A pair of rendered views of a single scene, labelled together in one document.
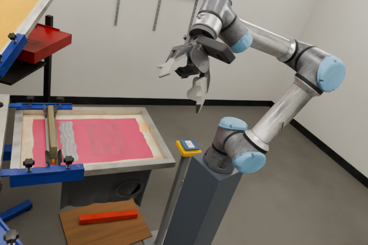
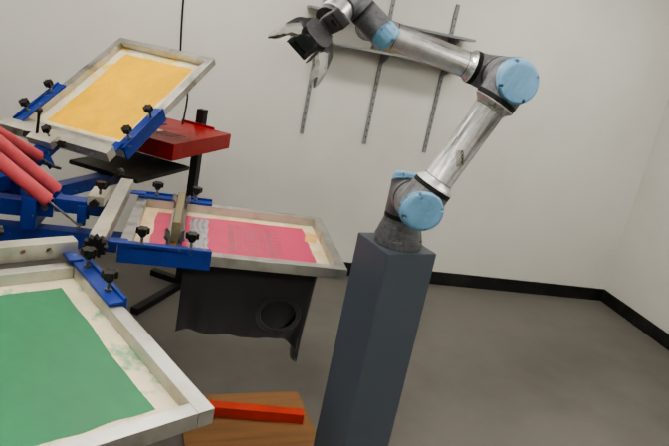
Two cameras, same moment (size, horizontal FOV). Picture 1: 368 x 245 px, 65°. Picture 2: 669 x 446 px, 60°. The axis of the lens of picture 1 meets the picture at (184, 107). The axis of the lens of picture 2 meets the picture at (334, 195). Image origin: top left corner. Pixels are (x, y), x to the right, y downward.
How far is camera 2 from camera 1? 85 cm
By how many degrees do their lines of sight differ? 20
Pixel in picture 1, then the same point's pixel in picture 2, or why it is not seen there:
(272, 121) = (448, 149)
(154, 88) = not seen: hidden behind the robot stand
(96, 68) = (267, 203)
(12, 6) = (153, 82)
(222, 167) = (396, 241)
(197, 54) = (315, 27)
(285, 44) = (463, 55)
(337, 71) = (522, 74)
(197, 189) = (364, 282)
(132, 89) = not seen: hidden behind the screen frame
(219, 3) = not seen: outside the picture
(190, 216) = (355, 333)
